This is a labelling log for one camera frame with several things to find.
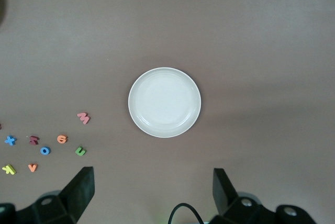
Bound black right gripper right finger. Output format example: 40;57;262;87
209;167;319;224

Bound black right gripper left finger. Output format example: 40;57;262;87
0;166;95;224

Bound pink foam letter w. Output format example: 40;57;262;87
76;111;92;125

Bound yellow foam letter k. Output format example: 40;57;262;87
2;164;17;176

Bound blue foam letter x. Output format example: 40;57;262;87
4;135;18;147

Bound beige round plate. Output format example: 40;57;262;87
128;66;202;139

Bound brown paper table cover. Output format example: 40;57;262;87
0;0;335;224

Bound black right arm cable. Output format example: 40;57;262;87
169;203;208;224

